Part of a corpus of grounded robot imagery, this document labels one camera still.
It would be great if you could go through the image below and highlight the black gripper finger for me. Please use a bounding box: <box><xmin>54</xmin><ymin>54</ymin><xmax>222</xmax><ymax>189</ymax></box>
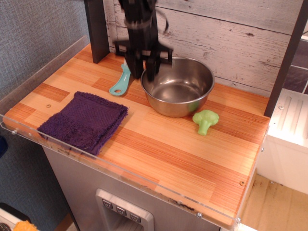
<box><xmin>146</xmin><ymin>56</ymin><xmax>161</xmax><ymax>81</ymax></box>
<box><xmin>125</xmin><ymin>53</ymin><xmax>144</xmax><ymax>79</ymax></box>

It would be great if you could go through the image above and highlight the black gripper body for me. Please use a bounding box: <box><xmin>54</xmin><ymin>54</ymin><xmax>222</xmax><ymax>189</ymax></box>
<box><xmin>114</xmin><ymin>20</ymin><xmax>173</xmax><ymax>65</ymax></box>

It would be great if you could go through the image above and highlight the stainless steel bowl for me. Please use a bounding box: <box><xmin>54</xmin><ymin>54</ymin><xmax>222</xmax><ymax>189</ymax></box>
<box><xmin>141</xmin><ymin>57</ymin><xmax>215</xmax><ymax>117</ymax></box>

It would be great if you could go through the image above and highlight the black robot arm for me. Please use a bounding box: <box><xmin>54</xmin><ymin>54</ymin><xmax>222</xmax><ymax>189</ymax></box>
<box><xmin>114</xmin><ymin>0</ymin><xmax>173</xmax><ymax>81</ymax></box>

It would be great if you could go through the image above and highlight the teal dish brush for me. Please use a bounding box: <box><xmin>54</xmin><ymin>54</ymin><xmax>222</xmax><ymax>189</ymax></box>
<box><xmin>109</xmin><ymin>62</ymin><xmax>131</xmax><ymax>96</ymax></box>

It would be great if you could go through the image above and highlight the green toy broccoli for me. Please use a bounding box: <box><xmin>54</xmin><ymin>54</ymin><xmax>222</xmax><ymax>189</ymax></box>
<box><xmin>192</xmin><ymin>110</ymin><xmax>219</xmax><ymax>136</ymax></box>

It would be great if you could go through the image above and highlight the purple folded towel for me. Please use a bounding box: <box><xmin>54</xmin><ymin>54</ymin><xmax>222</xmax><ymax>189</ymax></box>
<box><xmin>38</xmin><ymin>91</ymin><xmax>128</xmax><ymax>155</ymax></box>

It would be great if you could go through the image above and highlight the grey toy cabinet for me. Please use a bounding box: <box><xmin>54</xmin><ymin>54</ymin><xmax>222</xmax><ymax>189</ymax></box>
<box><xmin>42</xmin><ymin>146</ymin><xmax>222</xmax><ymax>231</ymax></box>

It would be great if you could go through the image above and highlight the clear acrylic edge guard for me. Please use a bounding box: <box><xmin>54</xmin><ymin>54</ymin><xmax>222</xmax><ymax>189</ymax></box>
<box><xmin>2</xmin><ymin>110</ymin><xmax>269</xmax><ymax>231</ymax></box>

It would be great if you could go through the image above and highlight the silver dispenser button panel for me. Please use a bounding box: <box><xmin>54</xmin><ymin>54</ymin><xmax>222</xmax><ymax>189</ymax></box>
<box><xmin>95</xmin><ymin>189</ymin><xmax>154</xmax><ymax>231</ymax></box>

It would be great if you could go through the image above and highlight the white ribbed sink unit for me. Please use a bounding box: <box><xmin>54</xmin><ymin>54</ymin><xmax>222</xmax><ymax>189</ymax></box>
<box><xmin>257</xmin><ymin>89</ymin><xmax>308</xmax><ymax>193</ymax></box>

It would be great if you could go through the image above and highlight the orange and black object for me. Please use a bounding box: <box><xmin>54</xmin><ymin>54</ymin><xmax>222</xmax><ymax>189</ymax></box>
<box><xmin>0</xmin><ymin>221</ymin><xmax>38</xmax><ymax>231</ymax></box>

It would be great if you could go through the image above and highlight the black cable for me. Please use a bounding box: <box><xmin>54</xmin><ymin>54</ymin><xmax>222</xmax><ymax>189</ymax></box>
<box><xmin>154</xmin><ymin>6</ymin><xmax>169</xmax><ymax>33</ymax></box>

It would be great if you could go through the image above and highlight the dark left vertical post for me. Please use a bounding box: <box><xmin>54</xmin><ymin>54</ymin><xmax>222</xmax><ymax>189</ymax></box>
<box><xmin>84</xmin><ymin>0</ymin><xmax>110</xmax><ymax>64</ymax></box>

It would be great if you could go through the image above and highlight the dark vertical post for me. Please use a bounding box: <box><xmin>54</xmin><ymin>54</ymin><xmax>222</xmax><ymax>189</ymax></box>
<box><xmin>84</xmin><ymin>0</ymin><xmax>110</xmax><ymax>64</ymax></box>
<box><xmin>264</xmin><ymin>0</ymin><xmax>308</xmax><ymax>117</ymax></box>

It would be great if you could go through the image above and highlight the dark right vertical post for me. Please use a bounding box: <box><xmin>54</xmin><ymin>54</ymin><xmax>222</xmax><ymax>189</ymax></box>
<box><xmin>264</xmin><ymin>0</ymin><xmax>308</xmax><ymax>117</ymax></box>

